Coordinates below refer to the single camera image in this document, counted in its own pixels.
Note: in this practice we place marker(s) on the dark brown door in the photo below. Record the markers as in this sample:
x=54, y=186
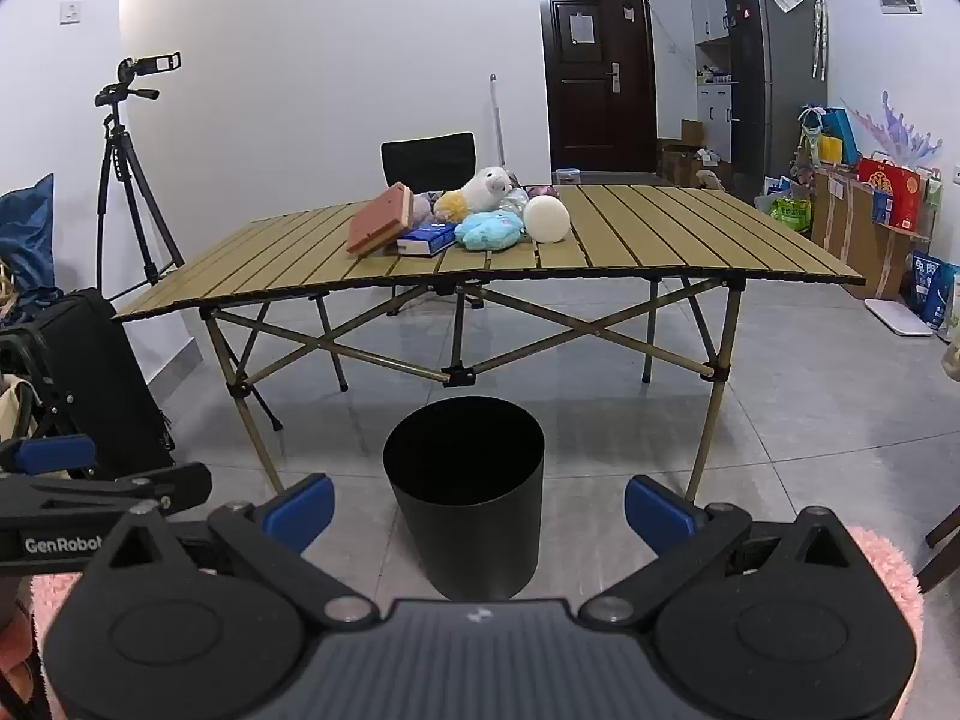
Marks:
x=600, y=120

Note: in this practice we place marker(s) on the blue gift bag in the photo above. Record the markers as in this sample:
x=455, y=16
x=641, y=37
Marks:
x=840, y=127

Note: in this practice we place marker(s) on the black tripod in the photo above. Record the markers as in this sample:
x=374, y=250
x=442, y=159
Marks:
x=120, y=165

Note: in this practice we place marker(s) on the tan plush toy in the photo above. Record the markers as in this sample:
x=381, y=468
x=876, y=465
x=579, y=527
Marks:
x=707, y=178

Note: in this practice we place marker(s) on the white paper notice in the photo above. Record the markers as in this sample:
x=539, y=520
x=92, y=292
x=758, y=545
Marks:
x=582, y=28

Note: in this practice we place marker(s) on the purple wall decoration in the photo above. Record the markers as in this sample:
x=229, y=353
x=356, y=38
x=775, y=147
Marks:
x=896, y=127

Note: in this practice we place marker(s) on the black trash bin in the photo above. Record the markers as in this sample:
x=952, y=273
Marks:
x=465, y=532

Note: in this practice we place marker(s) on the white and yellow plush toy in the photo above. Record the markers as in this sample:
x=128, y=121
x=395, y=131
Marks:
x=484, y=191

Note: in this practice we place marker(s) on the tan slatted folding table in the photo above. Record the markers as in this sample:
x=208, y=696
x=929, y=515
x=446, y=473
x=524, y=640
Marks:
x=675, y=240

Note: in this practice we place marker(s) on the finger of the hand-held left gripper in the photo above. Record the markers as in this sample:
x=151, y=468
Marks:
x=176, y=484
x=52, y=456

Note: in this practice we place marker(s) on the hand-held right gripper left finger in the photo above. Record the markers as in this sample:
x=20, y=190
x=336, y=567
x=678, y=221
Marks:
x=300, y=504

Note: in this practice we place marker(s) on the dark wooden furniture leg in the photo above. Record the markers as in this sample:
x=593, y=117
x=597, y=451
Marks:
x=941, y=547

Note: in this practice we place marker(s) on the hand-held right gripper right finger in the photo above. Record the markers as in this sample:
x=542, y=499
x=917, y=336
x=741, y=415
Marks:
x=660, y=510

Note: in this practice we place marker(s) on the grey refrigerator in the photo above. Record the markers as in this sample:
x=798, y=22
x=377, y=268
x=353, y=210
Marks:
x=780, y=90

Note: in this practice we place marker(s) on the blue pillow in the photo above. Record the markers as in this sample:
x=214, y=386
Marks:
x=30, y=232

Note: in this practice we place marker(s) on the white floor scale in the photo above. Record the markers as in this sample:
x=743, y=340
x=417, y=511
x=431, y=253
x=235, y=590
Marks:
x=900, y=317

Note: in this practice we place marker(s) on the clear plastic bag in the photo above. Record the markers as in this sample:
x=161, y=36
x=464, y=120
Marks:
x=514, y=200

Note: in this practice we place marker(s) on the white floor cabinet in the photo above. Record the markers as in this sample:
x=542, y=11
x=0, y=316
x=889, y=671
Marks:
x=714, y=120

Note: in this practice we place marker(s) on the black folding chair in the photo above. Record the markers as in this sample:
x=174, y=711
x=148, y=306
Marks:
x=427, y=161

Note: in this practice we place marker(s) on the blue printed bag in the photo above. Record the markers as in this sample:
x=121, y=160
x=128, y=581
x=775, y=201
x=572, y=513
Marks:
x=934, y=285

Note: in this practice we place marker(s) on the white mop pole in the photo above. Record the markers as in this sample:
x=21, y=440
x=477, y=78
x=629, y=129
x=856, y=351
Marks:
x=497, y=120

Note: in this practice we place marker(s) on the beige bag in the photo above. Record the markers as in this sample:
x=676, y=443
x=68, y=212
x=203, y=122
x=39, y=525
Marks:
x=13, y=405

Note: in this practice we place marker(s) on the pink satin cloth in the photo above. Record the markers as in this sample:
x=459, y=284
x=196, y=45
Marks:
x=541, y=190

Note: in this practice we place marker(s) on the blue plush toy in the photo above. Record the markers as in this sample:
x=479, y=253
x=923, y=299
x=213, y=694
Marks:
x=487, y=231

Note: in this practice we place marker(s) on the small cardboard box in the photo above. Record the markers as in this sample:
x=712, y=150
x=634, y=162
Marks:
x=691, y=133

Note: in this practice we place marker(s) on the large cardboard box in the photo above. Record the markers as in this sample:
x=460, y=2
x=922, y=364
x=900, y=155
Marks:
x=847, y=225

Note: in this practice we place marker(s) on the green bag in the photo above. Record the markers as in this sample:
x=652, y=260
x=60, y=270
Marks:
x=791, y=214

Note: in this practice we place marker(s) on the blue tissue pack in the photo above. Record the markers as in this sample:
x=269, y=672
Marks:
x=427, y=238

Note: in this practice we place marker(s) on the yellow gift bag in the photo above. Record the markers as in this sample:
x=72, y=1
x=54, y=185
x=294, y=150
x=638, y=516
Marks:
x=830, y=148

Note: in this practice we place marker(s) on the open cardboard box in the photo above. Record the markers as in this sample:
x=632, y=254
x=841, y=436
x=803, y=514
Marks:
x=679, y=165

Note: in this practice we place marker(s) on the white foam ball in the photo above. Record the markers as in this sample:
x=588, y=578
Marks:
x=546, y=219

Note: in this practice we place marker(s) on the black suitcase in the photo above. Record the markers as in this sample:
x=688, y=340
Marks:
x=97, y=375

